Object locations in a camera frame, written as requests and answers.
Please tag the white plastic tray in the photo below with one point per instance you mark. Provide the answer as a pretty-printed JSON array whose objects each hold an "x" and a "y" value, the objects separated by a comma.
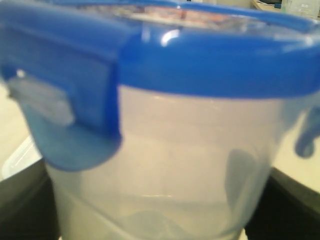
[{"x": 23, "y": 157}]

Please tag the clear plastic container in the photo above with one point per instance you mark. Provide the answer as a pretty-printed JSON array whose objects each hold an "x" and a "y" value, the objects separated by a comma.
[{"x": 176, "y": 168}]

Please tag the blue plastic container lid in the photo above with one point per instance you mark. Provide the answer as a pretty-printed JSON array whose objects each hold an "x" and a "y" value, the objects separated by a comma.
[{"x": 64, "y": 60}]

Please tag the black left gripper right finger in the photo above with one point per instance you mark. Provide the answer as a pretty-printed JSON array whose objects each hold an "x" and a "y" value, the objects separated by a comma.
[{"x": 287, "y": 210}]

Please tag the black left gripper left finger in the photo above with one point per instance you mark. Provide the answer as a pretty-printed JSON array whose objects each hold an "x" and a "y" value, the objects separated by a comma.
[{"x": 27, "y": 205}]

